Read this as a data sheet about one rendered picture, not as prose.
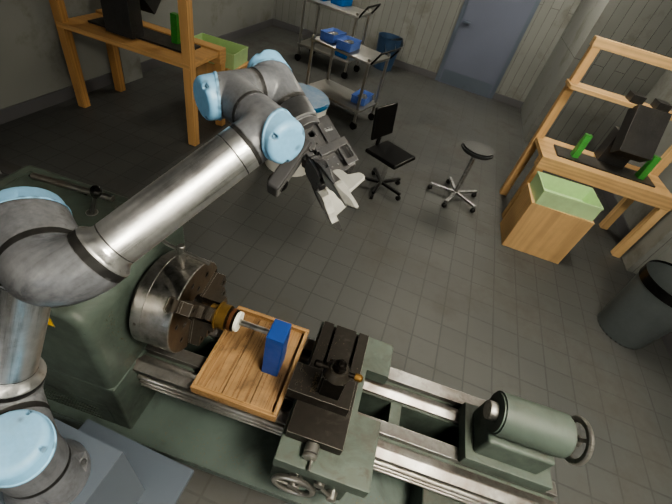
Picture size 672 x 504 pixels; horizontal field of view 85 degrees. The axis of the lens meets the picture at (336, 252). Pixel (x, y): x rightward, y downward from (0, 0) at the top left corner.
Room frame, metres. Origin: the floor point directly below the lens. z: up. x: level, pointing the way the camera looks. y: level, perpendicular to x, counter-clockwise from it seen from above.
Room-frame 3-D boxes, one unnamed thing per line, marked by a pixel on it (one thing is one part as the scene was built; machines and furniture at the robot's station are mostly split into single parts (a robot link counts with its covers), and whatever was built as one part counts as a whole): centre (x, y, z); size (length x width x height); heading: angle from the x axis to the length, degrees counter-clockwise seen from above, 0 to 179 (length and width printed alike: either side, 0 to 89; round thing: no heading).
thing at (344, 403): (0.58, -0.08, 1.00); 0.20 x 0.10 x 0.05; 86
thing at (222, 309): (0.68, 0.30, 1.08); 0.09 x 0.09 x 0.09; 86
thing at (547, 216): (3.56, -2.29, 0.86); 1.35 x 1.18 x 1.72; 82
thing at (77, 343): (0.69, 0.85, 1.06); 0.59 x 0.48 x 0.39; 86
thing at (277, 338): (0.67, 0.10, 1.00); 0.08 x 0.06 x 0.23; 176
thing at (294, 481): (0.42, -0.13, 0.73); 0.27 x 0.12 x 0.27; 86
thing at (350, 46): (5.02, 0.48, 0.49); 1.04 x 0.62 x 0.98; 62
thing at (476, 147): (3.70, -1.07, 0.31); 0.59 x 0.56 x 0.63; 173
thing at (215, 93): (0.62, 0.25, 1.85); 0.11 x 0.11 x 0.08; 52
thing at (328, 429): (0.64, -0.11, 0.95); 0.43 x 0.18 x 0.04; 176
